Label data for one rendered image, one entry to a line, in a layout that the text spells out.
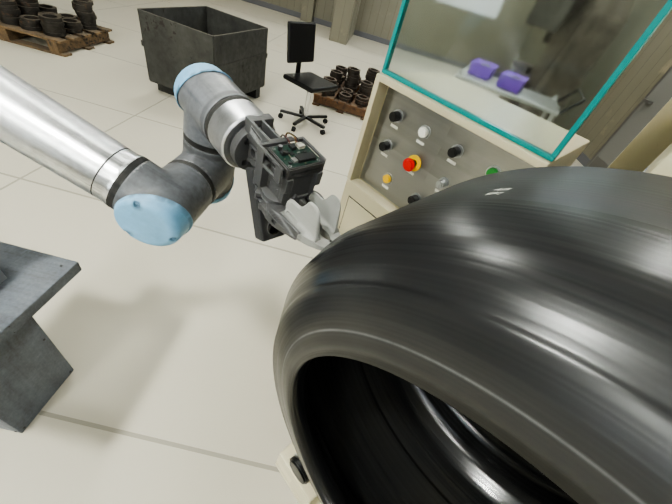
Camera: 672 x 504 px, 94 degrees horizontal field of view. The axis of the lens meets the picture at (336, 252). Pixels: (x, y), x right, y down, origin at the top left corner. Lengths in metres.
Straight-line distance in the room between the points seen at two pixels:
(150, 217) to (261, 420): 1.21
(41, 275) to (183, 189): 0.85
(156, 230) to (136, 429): 1.20
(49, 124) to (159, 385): 1.28
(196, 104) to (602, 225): 0.49
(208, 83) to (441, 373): 0.49
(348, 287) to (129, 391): 1.51
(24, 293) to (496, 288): 1.24
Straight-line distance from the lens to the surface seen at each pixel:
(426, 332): 0.18
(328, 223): 0.42
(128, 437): 1.62
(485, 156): 0.97
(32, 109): 0.58
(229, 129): 0.47
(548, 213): 0.22
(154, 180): 0.52
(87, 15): 5.50
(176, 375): 1.67
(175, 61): 3.87
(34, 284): 1.30
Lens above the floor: 1.50
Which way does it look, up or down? 43 degrees down
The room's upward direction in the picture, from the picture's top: 18 degrees clockwise
